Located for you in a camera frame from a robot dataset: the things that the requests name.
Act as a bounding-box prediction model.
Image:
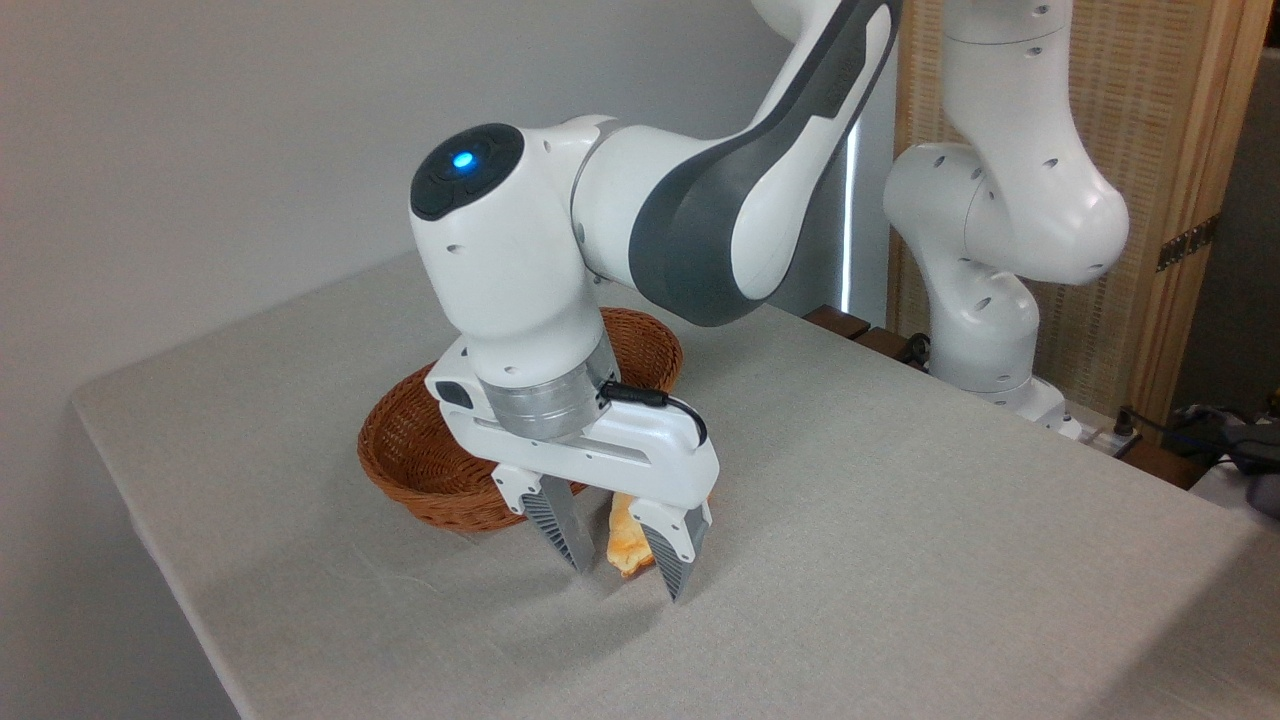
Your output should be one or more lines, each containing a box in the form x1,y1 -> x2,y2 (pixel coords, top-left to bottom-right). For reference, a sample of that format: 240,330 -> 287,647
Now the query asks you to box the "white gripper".
424,335 -> 721,604

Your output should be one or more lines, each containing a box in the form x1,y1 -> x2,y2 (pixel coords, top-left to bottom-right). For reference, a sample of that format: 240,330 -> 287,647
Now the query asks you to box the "long golden braided bread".
606,489 -> 662,580

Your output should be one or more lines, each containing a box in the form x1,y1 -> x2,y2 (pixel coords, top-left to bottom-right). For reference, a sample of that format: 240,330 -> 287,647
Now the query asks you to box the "brown oval wicker basket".
357,307 -> 686,534

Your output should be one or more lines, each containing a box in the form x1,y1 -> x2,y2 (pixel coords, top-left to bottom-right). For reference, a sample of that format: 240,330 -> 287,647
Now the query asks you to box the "grey tablecloth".
72,240 -> 1280,720

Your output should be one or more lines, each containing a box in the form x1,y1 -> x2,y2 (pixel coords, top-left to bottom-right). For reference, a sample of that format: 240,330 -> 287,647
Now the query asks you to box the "dark brown wooden block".
803,305 -> 872,342
853,326 -> 933,373

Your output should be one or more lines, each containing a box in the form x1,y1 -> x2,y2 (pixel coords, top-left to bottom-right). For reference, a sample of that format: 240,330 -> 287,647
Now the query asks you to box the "white power strip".
1058,400 -> 1143,458

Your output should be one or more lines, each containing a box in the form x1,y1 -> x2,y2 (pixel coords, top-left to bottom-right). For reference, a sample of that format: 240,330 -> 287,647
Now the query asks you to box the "dark blue bundled object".
1163,402 -> 1280,518

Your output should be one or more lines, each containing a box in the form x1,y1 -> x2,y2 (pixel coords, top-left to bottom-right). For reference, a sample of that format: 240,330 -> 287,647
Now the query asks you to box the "metal hinge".
1156,214 -> 1222,274

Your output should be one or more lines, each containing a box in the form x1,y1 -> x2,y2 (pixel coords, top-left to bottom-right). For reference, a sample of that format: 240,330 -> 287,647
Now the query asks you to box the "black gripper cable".
599,380 -> 710,449

